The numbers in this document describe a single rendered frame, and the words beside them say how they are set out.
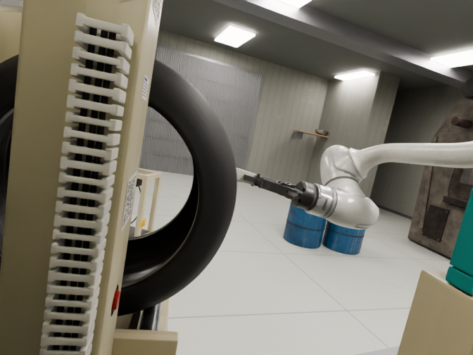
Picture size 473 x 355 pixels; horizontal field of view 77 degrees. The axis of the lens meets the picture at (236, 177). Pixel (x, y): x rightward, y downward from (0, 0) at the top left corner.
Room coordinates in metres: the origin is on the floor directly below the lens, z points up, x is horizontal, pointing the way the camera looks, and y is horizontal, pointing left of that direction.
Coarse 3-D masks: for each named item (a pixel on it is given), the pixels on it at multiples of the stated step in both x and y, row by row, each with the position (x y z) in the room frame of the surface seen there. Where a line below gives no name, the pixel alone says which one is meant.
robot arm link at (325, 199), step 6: (318, 186) 0.81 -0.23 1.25; (324, 186) 0.82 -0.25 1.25; (318, 192) 0.80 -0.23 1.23; (324, 192) 0.80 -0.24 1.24; (330, 192) 0.81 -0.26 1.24; (318, 198) 0.79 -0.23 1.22; (324, 198) 0.79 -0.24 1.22; (330, 198) 0.80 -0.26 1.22; (312, 204) 0.80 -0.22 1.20; (318, 204) 0.79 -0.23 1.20; (324, 204) 0.79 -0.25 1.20; (330, 204) 0.79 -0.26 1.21; (306, 210) 0.83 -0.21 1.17; (312, 210) 0.80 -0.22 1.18; (318, 210) 0.79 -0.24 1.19; (324, 210) 0.79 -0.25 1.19; (330, 210) 0.80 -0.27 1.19; (324, 216) 0.81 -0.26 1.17
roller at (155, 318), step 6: (156, 306) 0.64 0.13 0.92; (144, 312) 0.61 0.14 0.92; (150, 312) 0.61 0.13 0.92; (156, 312) 0.62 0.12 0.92; (144, 318) 0.59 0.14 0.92; (150, 318) 0.59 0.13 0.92; (156, 318) 0.60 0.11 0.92; (138, 324) 0.59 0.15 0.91; (144, 324) 0.57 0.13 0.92; (150, 324) 0.57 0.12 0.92; (156, 324) 0.59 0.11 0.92
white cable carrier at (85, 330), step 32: (96, 32) 0.34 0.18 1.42; (128, 32) 0.32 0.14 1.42; (96, 64) 0.34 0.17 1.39; (128, 64) 0.34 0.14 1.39; (96, 96) 0.33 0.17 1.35; (64, 128) 0.31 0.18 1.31; (64, 160) 0.31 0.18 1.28; (96, 160) 0.32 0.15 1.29; (64, 192) 0.31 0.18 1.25; (96, 192) 0.34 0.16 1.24; (64, 224) 0.31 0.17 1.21; (96, 224) 0.31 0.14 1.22; (64, 256) 0.32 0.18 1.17; (96, 256) 0.32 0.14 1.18; (64, 288) 0.31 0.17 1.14; (96, 288) 0.33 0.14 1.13; (64, 320) 0.34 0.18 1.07; (64, 352) 0.31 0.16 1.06
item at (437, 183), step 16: (464, 112) 5.26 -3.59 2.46; (448, 128) 5.46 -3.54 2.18; (464, 128) 5.18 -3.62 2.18; (432, 176) 5.51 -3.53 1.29; (448, 176) 5.21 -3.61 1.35; (464, 176) 4.70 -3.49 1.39; (432, 192) 5.42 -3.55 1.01; (448, 192) 5.15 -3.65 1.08; (464, 192) 5.21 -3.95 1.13; (416, 208) 5.65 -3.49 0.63; (432, 208) 5.32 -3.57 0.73; (448, 208) 5.05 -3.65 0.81; (464, 208) 4.80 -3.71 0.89; (416, 224) 5.56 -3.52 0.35; (432, 224) 5.23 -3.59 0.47; (448, 224) 4.97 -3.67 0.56; (416, 240) 5.47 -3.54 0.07; (432, 240) 5.17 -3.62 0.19; (448, 240) 4.89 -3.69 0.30; (448, 256) 4.82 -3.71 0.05
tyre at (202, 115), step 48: (0, 96) 0.51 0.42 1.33; (192, 96) 0.60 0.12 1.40; (0, 144) 0.70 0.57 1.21; (192, 144) 0.58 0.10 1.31; (0, 192) 0.70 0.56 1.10; (192, 192) 0.86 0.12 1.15; (0, 240) 0.63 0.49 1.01; (144, 240) 0.83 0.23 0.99; (192, 240) 0.58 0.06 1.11; (144, 288) 0.57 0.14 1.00
